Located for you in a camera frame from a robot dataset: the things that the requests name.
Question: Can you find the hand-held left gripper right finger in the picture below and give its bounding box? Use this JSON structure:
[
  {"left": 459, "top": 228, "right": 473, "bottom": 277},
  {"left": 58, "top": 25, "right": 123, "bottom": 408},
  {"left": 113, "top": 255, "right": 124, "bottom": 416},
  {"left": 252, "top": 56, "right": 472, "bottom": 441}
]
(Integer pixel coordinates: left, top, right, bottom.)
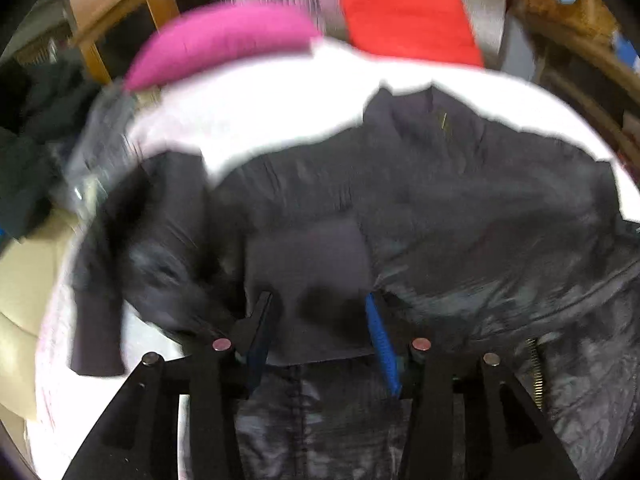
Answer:
[{"left": 365, "top": 293, "right": 582, "bottom": 480}]

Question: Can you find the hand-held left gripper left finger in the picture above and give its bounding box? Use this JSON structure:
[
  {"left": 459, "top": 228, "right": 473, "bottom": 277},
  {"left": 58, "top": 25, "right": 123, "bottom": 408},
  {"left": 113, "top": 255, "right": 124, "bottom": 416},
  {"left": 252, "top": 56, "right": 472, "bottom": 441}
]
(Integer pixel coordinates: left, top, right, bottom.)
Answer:
[{"left": 62, "top": 291, "right": 274, "bottom": 480}]

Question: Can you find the black jacket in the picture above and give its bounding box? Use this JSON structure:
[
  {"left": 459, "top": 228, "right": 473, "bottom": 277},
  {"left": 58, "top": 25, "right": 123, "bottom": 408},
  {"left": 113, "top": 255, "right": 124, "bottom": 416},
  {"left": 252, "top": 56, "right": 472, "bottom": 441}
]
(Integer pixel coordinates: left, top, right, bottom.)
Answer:
[{"left": 67, "top": 82, "right": 640, "bottom": 480}]

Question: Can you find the pile of dark clothes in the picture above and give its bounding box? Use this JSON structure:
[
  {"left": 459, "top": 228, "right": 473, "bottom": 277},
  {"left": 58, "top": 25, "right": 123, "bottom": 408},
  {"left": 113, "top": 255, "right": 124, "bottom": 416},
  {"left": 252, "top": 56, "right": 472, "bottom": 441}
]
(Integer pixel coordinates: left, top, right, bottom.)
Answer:
[{"left": 0, "top": 50, "right": 101, "bottom": 241}]

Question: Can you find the beige cushion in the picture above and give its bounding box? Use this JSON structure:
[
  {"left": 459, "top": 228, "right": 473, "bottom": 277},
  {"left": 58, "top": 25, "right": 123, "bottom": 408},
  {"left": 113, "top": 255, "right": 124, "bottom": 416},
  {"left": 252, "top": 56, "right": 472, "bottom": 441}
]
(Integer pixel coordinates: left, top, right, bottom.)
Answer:
[{"left": 0, "top": 209, "right": 77, "bottom": 423}]

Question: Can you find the white bed blanket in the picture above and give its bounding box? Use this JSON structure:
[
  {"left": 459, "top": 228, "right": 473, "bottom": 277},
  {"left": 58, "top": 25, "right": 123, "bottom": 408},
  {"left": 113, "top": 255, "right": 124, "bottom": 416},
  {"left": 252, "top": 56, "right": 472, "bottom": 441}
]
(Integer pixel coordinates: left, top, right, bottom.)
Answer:
[{"left": 25, "top": 37, "right": 637, "bottom": 480}]

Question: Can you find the grey garment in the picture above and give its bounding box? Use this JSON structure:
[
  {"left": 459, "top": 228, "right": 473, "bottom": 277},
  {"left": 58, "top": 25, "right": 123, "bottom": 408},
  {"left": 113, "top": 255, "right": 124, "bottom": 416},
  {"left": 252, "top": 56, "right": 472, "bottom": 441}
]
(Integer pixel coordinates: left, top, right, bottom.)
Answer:
[{"left": 64, "top": 89, "right": 142, "bottom": 213}]

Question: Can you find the pink pillow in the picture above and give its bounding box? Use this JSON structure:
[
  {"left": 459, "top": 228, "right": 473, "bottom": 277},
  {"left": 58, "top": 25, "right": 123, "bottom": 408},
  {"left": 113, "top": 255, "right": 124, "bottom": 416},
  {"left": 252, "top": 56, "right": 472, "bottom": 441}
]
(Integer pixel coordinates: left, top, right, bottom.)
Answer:
[{"left": 122, "top": 1, "right": 322, "bottom": 94}]

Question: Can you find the red pillow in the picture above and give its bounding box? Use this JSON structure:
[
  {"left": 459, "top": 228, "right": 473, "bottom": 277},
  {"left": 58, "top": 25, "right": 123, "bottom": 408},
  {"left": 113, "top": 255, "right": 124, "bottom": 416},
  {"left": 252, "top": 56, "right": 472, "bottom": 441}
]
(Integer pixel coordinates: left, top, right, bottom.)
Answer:
[{"left": 333, "top": 0, "right": 486, "bottom": 69}]

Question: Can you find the brown wooden furniture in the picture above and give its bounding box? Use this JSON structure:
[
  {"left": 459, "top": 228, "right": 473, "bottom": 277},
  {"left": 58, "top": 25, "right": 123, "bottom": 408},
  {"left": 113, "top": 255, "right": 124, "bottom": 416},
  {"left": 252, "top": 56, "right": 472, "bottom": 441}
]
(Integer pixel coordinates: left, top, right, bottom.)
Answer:
[{"left": 514, "top": 0, "right": 640, "bottom": 166}]

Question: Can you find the wooden chair frame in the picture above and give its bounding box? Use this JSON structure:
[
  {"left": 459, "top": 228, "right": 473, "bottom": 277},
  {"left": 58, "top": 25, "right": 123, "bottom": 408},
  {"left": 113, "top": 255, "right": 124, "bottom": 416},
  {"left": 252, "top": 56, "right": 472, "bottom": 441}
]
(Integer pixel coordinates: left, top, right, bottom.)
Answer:
[{"left": 65, "top": 0, "right": 182, "bottom": 86}]

